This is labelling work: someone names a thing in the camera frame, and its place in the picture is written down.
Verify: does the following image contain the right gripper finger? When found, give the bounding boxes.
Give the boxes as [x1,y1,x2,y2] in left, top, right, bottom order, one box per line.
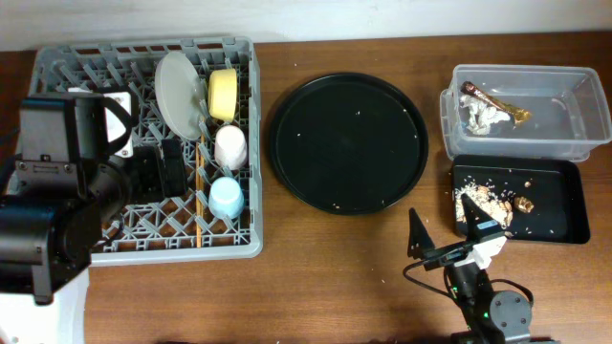
[407,208,435,260]
[461,194,502,242]

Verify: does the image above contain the food scraps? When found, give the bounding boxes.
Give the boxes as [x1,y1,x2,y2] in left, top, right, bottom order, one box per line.
[452,179,535,237]

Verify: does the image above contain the wooden chopstick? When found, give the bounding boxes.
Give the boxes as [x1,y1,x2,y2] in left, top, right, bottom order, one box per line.
[194,143,202,248]
[195,136,206,216]

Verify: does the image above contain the blue cup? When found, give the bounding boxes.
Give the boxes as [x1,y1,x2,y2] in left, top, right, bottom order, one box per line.
[208,177,245,219]

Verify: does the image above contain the pink cup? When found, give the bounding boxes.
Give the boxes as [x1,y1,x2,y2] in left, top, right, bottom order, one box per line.
[214,125,248,170]

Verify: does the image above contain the grey plate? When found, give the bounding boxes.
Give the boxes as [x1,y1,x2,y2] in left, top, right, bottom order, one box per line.
[154,52,204,140]

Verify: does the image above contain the white tissue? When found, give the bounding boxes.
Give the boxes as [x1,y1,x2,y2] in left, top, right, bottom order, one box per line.
[460,95,511,136]

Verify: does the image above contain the yellow bowl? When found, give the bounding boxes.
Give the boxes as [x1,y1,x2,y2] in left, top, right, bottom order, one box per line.
[208,69,238,121]

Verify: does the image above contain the gold snack wrapper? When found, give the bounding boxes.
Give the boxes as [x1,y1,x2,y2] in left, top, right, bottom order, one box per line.
[460,81,532,124]

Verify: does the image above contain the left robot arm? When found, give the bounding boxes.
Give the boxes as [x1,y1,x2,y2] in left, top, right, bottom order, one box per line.
[1,93,187,343]

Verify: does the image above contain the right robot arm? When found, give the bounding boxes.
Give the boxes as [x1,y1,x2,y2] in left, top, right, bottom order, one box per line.
[403,195,534,343]

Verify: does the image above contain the grey dishwasher rack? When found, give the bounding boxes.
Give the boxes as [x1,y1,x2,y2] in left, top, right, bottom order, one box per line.
[29,36,263,267]

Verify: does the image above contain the black rectangular tray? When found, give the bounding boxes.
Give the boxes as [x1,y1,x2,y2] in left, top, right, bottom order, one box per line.
[451,155,591,245]

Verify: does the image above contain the clear plastic bin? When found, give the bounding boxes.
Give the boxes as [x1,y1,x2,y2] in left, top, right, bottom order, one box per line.
[440,64,611,161]

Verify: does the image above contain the round black tray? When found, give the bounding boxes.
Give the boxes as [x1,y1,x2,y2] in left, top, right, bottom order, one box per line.
[269,73,429,215]

